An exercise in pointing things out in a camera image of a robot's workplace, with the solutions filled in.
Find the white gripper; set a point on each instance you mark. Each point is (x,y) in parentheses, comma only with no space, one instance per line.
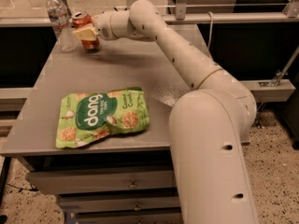
(103,24)

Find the clear plastic water bottle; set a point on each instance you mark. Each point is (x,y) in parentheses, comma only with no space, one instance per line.
(61,25)

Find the bottom grey drawer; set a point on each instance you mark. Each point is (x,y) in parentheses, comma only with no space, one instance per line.
(130,217)

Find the middle grey drawer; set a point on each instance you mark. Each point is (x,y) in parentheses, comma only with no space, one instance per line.
(121,202)

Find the metal diagonal brace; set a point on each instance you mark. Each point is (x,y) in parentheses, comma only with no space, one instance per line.
(281,73)

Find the grey drawer cabinet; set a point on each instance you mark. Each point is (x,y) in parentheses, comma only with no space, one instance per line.
(138,132)

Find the grey metal railing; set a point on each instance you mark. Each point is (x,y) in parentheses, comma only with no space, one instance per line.
(260,17)

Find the green dang chips bag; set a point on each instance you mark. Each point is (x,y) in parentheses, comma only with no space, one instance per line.
(88,117)

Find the top grey drawer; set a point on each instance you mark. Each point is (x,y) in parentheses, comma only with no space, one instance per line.
(102,180)

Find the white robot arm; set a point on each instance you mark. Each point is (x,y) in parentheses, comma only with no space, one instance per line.
(206,124)

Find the grey drawer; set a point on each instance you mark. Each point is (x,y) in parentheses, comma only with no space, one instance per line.
(130,217)
(102,180)
(121,202)

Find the red coca-cola can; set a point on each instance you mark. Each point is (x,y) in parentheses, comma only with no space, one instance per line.
(80,19)

